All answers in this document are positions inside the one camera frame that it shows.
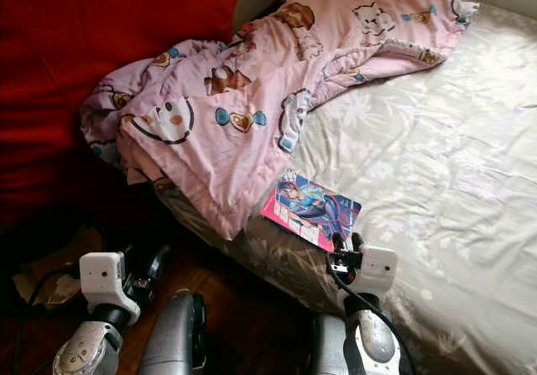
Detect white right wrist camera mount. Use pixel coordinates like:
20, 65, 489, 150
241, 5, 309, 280
344, 245, 399, 300

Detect grey right robot leg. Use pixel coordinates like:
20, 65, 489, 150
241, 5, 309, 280
306, 312, 353, 375

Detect grey left robot leg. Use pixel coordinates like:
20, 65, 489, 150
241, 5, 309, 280
138, 289, 206, 375

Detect grey robot leg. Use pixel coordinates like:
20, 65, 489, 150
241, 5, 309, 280
306, 312, 353, 375
138, 289, 206, 375

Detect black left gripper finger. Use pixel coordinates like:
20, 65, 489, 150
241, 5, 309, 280
144, 244, 170, 279

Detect red fabric covered cushion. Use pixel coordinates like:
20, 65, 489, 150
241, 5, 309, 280
0, 0, 248, 225

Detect brown cardboard scraps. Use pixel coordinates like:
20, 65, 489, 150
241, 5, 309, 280
13, 228, 106, 309

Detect pink cartoon print quilt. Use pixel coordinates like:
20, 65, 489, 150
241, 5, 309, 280
80, 0, 481, 242

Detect colourful comic book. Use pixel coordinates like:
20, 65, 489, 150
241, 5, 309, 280
258, 172, 362, 254

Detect black round bin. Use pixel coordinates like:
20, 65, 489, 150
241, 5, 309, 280
0, 207, 106, 317

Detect bed with beige floral sheet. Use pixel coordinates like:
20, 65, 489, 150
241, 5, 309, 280
151, 2, 537, 375

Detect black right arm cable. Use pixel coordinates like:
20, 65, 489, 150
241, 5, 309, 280
331, 262, 416, 375

